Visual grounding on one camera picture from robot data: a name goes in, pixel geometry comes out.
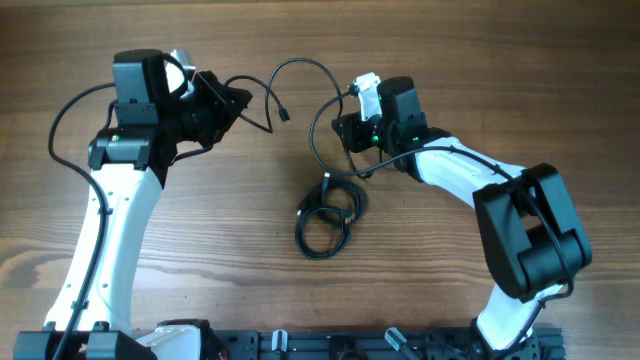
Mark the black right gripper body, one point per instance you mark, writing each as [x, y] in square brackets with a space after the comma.
[347, 132]

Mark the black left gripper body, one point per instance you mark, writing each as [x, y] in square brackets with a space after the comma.
[203, 114]

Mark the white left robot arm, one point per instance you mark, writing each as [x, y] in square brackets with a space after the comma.
[161, 101]

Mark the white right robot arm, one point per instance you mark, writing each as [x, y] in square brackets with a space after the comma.
[533, 240]

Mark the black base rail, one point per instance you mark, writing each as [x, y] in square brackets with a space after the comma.
[431, 344]

